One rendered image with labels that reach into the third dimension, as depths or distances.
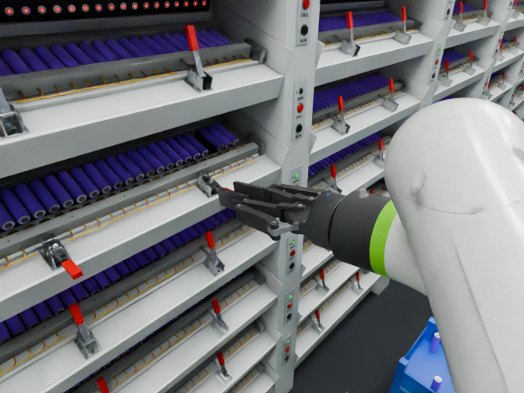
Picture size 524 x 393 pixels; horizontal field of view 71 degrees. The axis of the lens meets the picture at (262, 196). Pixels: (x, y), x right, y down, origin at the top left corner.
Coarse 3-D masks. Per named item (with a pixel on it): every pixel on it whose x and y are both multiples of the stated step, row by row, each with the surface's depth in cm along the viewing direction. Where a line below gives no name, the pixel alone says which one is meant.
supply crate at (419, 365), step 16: (432, 320) 103; (432, 336) 106; (416, 352) 103; (432, 352) 103; (400, 368) 92; (416, 368) 99; (432, 368) 99; (400, 384) 95; (416, 384) 91; (448, 384) 95
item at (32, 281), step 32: (256, 128) 78; (192, 192) 66; (128, 224) 57; (160, 224) 59; (192, 224) 66; (96, 256) 52; (128, 256) 58; (0, 288) 46; (32, 288) 47; (64, 288) 52; (0, 320) 47
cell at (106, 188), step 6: (84, 168) 61; (90, 168) 61; (90, 174) 61; (96, 174) 61; (96, 180) 60; (102, 180) 60; (102, 186) 59; (108, 186) 60; (102, 192) 60; (108, 192) 61
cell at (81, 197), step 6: (60, 174) 59; (66, 174) 59; (60, 180) 59; (66, 180) 58; (72, 180) 58; (66, 186) 58; (72, 186) 58; (78, 186) 58; (72, 192) 57; (78, 192) 57; (78, 198) 57; (84, 198) 58
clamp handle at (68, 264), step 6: (54, 246) 48; (54, 252) 49; (60, 252) 49; (60, 258) 48; (66, 258) 48; (66, 264) 46; (72, 264) 46; (66, 270) 46; (72, 270) 45; (78, 270) 45; (72, 276) 45; (78, 276) 45
